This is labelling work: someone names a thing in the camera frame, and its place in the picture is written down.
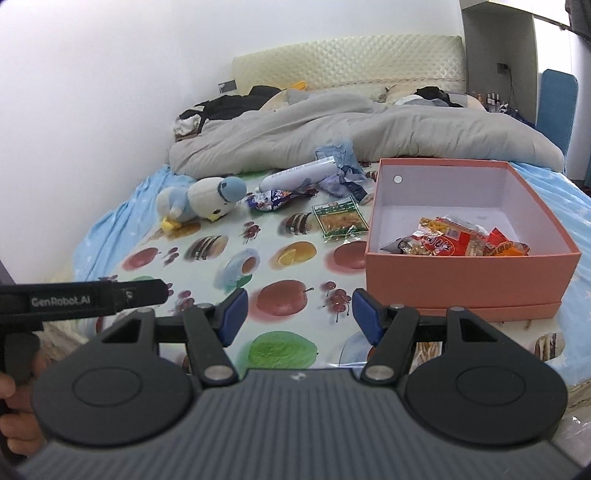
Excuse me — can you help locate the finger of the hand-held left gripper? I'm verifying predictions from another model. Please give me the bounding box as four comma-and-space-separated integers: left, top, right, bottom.
111, 278, 168, 309

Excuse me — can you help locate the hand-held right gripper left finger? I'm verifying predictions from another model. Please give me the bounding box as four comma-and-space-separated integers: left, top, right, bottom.
102, 288, 250, 386

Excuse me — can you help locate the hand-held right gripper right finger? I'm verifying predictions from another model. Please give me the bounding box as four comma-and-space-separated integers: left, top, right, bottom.
352, 287, 506, 384

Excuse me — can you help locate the pink cardboard box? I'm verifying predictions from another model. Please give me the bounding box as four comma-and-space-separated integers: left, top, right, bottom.
365, 158, 583, 323

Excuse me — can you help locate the pile of snack packets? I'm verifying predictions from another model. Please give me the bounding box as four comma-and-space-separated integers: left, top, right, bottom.
379, 215, 531, 258

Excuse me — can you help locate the person's left hand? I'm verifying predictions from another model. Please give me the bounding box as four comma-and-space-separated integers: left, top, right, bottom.
0, 344, 49, 457

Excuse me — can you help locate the cream mattress side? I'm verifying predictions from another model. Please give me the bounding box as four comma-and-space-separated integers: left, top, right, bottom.
44, 318, 100, 352

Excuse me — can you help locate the fruit print mat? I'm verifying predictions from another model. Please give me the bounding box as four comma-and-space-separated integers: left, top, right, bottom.
111, 161, 568, 370

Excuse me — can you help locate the light blue bedsheet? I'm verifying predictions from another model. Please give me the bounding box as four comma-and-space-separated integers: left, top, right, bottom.
74, 161, 591, 393

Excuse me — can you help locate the green snack packet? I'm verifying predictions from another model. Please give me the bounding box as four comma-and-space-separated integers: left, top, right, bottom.
311, 195, 370, 241

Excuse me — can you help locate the penguin plush toy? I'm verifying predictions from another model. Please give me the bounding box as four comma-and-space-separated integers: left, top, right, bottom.
156, 176, 247, 232

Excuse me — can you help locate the blue purple snack packet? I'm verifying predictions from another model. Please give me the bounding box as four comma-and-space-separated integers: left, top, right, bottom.
245, 186, 319, 213

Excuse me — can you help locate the white tube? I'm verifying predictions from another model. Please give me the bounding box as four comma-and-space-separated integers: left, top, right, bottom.
259, 156, 337, 192

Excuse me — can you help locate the crumpled blue plastic bag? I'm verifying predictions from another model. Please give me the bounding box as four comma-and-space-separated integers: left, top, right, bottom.
315, 141, 376, 206

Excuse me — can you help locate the pile of clothes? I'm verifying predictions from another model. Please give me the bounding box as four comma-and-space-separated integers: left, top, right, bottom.
173, 115, 204, 137

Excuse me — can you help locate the grey duvet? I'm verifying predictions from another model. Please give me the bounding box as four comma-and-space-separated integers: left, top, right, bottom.
168, 90, 565, 178

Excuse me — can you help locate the black clothing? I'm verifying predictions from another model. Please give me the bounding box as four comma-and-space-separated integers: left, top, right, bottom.
179, 85, 282, 125

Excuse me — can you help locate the black cloth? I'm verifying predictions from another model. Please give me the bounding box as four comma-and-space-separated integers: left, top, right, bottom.
416, 86, 451, 105

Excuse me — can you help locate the beige pillow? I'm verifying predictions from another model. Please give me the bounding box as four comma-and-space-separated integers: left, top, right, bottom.
385, 88, 485, 112

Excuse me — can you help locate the group of small bottles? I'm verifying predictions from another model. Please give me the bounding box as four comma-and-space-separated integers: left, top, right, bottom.
475, 91, 509, 112

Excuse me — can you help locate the cream quilted headboard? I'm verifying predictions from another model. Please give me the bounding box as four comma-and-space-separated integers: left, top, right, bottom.
232, 34, 466, 95

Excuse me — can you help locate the blue chair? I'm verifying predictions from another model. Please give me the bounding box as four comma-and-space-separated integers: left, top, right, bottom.
536, 69, 579, 158

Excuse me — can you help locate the white wall cabinet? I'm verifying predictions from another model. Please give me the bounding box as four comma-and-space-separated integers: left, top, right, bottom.
459, 0, 573, 33

